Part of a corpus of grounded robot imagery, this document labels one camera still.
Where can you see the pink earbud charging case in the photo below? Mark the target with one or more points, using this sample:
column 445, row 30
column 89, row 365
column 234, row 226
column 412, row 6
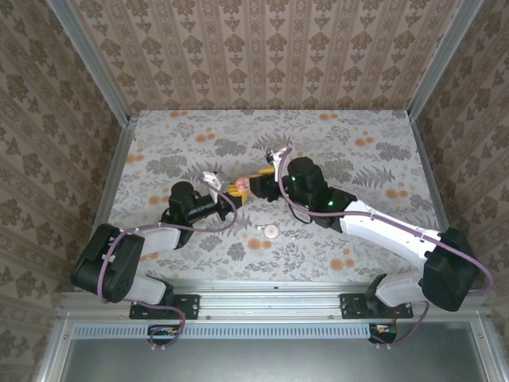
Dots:
column 241, row 184

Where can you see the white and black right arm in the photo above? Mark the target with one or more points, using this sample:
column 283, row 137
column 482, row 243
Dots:
column 378, row 227

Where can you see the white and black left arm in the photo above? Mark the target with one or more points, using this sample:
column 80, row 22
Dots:
column 159, row 240

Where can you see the floral patterned table cover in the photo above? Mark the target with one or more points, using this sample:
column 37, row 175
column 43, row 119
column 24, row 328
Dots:
column 238, row 135

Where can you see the black controller board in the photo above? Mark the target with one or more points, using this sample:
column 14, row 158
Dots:
column 383, row 329
column 163, row 331

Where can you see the grey metal platform sheet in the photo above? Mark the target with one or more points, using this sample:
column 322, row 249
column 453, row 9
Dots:
column 278, row 362

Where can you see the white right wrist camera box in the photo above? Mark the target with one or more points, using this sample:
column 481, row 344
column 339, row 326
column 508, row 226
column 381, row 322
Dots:
column 278, row 153

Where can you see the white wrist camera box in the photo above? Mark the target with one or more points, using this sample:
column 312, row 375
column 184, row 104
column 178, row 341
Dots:
column 212, row 179
column 278, row 153

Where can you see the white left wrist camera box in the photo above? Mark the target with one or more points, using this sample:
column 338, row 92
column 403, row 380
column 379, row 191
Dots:
column 212, row 179

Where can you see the aluminium table side rail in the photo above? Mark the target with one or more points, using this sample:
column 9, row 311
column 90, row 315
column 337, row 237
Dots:
column 431, row 179
column 118, row 159

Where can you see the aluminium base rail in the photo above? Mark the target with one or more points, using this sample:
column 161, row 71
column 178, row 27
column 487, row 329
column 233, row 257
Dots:
column 270, row 302

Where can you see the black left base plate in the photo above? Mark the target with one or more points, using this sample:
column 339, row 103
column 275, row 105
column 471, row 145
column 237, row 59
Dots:
column 187, row 306

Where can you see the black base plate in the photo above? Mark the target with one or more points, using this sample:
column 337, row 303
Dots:
column 187, row 306
column 352, row 306

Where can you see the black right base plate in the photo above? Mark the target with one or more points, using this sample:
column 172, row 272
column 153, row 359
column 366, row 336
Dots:
column 352, row 306

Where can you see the aluminium frame post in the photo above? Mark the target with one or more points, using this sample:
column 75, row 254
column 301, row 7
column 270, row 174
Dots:
column 442, row 59
column 92, row 63

